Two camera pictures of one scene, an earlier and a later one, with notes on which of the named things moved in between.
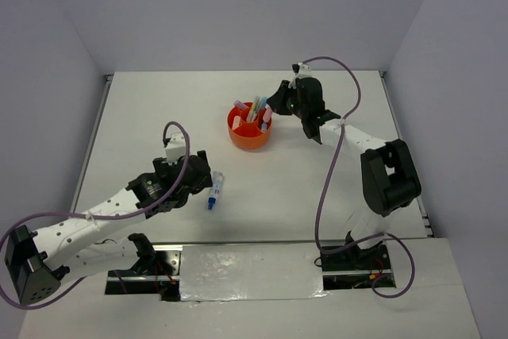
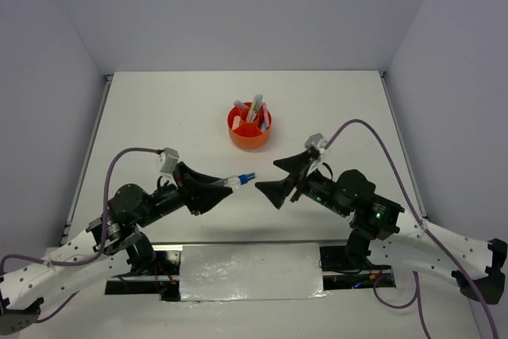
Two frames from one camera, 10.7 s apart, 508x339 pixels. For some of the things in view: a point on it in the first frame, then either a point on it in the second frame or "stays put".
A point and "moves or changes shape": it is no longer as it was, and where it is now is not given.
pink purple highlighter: (238, 103) stays put
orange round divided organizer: (245, 133) stays put
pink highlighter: (267, 114) moves or changes shape
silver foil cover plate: (246, 272) stays put
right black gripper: (279, 99) -> (295, 164)
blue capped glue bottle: (217, 179) moves or changes shape
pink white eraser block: (236, 122) stays put
